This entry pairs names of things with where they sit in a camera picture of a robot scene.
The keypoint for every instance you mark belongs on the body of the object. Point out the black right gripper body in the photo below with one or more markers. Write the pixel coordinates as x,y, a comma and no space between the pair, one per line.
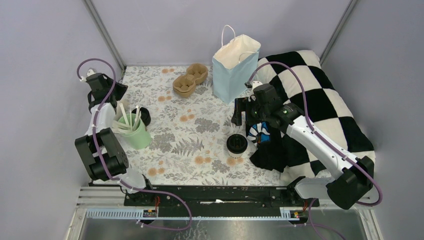
251,108

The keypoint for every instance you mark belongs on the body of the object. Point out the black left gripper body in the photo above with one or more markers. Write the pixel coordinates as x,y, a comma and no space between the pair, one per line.
118,91

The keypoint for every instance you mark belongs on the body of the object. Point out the stack of black lids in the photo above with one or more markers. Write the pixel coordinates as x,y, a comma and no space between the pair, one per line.
143,115

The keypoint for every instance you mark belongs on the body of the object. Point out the black cup lid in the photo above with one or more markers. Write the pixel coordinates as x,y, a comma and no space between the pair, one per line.
236,144

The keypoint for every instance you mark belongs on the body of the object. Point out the white paper cup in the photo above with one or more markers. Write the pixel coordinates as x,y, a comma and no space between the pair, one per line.
235,155

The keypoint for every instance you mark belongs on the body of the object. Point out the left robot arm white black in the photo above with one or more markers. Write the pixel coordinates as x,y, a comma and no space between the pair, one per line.
99,149

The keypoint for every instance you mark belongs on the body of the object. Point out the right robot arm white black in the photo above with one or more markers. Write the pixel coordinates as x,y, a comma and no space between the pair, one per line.
352,178

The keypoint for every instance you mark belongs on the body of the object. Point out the green cup holder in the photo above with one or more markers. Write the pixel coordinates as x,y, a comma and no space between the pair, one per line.
139,137

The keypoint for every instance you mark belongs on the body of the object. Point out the light blue paper bag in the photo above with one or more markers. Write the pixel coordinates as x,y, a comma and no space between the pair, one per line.
233,65

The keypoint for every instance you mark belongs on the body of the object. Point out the black white checkered blanket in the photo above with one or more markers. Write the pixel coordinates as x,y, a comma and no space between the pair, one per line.
298,78

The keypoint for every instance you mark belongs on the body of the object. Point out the brown cardboard cup carrier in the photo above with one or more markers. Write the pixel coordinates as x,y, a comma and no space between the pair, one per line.
185,84

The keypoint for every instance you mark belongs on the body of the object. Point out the floral table mat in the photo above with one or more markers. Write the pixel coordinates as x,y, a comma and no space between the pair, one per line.
188,135

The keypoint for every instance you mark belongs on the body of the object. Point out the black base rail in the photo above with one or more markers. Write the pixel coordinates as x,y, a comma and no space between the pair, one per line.
221,201

